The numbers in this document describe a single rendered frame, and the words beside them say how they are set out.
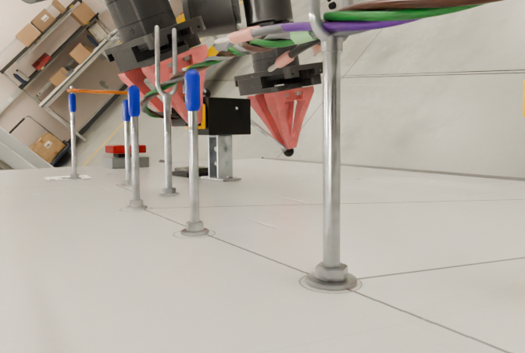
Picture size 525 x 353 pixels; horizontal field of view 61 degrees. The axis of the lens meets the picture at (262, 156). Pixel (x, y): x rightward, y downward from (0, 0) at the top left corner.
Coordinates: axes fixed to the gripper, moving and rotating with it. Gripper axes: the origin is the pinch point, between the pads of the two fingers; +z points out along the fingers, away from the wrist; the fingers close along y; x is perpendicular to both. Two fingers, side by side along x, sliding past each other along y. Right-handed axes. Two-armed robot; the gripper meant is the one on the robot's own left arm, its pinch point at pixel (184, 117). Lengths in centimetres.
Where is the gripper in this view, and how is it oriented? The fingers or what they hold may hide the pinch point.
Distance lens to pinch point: 48.6
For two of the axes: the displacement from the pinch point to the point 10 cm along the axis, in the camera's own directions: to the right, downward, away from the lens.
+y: 6.4, 0.5, -7.7
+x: 7.0, -4.5, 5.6
